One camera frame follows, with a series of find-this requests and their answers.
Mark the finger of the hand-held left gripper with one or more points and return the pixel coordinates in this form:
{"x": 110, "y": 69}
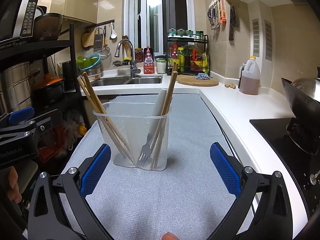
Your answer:
{"x": 21, "y": 115}
{"x": 50, "y": 122}

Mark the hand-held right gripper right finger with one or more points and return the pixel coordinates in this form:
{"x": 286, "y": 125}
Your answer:
{"x": 225, "y": 170}

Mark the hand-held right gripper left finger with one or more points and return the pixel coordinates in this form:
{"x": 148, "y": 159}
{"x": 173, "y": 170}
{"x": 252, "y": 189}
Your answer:
{"x": 95, "y": 172}

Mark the group of wooden chopsticks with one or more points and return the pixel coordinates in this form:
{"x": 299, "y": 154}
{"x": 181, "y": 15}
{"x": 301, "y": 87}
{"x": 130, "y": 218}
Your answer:
{"x": 170, "y": 90}
{"x": 98, "y": 105}

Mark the clear plastic utensil holder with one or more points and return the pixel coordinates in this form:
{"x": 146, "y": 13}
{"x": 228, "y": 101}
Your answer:
{"x": 135, "y": 122}

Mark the person's left hand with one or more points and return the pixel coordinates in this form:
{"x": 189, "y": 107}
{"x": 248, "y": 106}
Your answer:
{"x": 13, "y": 185}

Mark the person's right hand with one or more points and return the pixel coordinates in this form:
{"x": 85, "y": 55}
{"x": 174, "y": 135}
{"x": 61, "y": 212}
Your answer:
{"x": 170, "y": 237}

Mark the red plastic bags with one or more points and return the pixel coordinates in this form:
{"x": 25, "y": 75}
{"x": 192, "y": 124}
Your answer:
{"x": 55, "y": 145}

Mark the beige board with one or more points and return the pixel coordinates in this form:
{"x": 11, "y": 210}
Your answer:
{"x": 27, "y": 175}

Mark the stainless steel stockpot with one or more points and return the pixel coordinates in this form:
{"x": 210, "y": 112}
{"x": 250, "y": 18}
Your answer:
{"x": 15, "y": 87}

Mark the small yellow item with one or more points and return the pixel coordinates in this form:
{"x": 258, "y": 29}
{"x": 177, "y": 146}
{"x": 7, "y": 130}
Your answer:
{"x": 82, "y": 130}

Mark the black pot with orange lid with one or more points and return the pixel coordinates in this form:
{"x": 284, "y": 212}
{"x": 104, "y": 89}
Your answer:
{"x": 50, "y": 80}

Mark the black cylindrical container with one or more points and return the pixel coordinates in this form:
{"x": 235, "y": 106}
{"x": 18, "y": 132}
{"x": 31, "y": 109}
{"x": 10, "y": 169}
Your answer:
{"x": 68, "y": 75}

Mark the black gas stove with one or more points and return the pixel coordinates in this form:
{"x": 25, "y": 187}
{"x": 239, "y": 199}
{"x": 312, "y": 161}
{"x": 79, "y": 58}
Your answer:
{"x": 275, "y": 140}

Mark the steel basin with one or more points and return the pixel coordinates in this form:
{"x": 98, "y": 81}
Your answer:
{"x": 91, "y": 73}

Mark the white kitchen countertop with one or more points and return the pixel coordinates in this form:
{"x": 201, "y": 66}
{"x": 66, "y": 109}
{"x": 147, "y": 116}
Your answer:
{"x": 237, "y": 105}

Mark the grey table mat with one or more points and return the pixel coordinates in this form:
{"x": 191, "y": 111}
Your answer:
{"x": 162, "y": 192}

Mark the black metal shelf rack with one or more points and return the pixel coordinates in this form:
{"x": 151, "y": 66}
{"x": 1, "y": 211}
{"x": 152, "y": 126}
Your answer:
{"x": 72, "y": 55}

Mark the green plastic colander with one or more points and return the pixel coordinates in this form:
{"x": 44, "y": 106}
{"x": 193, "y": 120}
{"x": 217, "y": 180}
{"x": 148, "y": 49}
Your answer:
{"x": 88, "y": 62}

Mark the stainless steel sink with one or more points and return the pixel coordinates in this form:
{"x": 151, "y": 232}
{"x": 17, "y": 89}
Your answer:
{"x": 117, "y": 80}

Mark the ginger root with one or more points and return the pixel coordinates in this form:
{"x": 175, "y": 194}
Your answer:
{"x": 230, "y": 86}

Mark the hanging metal strainer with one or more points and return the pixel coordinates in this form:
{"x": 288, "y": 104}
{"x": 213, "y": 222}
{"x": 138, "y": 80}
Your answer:
{"x": 105, "y": 53}

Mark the stove knob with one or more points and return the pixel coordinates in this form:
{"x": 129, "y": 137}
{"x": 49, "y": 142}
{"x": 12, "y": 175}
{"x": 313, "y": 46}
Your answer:
{"x": 314, "y": 178}

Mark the hanging wooden cutting board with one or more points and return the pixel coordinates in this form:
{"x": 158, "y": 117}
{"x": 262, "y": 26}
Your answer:
{"x": 88, "y": 40}

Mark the brown glass bowl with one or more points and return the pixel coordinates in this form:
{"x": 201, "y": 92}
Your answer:
{"x": 48, "y": 27}

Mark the round wooden board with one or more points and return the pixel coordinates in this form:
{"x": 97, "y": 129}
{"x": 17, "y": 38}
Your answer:
{"x": 197, "y": 82}

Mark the plastic cooking oil jug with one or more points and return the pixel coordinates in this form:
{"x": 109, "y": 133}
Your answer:
{"x": 249, "y": 80}

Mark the sink sponge rack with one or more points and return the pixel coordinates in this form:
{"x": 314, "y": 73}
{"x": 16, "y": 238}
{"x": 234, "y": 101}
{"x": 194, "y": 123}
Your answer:
{"x": 121, "y": 62}

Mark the hanging metal grater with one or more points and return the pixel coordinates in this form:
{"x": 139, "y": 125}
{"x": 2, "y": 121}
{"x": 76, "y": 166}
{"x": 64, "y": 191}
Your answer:
{"x": 98, "y": 40}

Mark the blue cloth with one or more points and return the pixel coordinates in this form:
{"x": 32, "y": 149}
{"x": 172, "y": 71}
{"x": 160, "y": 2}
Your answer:
{"x": 203, "y": 76}

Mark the black microwave oven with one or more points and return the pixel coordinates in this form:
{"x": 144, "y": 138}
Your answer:
{"x": 25, "y": 17}

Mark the chrome kitchen faucet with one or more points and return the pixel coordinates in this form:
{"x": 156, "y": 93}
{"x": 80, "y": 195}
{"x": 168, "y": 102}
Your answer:
{"x": 132, "y": 67}

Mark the metal wok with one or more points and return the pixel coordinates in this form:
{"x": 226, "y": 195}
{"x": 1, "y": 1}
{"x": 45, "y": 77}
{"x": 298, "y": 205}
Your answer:
{"x": 305, "y": 110}

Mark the hanging peeler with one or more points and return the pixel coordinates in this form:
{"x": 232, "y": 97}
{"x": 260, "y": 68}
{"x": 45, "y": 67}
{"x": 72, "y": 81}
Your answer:
{"x": 105, "y": 36}

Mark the hanging white ladle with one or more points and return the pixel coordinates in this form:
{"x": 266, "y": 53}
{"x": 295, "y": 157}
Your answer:
{"x": 113, "y": 33}

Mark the red jar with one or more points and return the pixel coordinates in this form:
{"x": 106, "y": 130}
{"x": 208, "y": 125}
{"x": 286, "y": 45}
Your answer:
{"x": 139, "y": 55}

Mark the group of sauce bottles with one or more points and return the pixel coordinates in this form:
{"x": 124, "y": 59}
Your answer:
{"x": 192, "y": 60}

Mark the pink dish soap bottle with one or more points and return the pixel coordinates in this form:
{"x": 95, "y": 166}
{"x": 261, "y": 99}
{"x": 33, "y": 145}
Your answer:
{"x": 149, "y": 62}

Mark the white jar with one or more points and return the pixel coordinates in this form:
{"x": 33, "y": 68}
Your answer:
{"x": 161, "y": 67}

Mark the row of green-capped spice jars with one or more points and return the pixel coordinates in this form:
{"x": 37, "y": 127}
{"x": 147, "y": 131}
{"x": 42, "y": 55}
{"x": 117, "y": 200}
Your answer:
{"x": 185, "y": 33}

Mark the hanging cleaver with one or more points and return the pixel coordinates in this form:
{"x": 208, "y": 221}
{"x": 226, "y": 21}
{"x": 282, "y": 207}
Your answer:
{"x": 233, "y": 23}

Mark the kitchen window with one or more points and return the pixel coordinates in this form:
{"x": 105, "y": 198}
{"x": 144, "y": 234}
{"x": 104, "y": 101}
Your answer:
{"x": 155, "y": 12}

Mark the group of hanging kitchen tools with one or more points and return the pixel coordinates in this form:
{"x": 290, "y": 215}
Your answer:
{"x": 216, "y": 12}

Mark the grey wall vent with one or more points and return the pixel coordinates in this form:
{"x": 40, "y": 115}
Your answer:
{"x": 255, "y": 37}
{"x": 268, "y": 40}

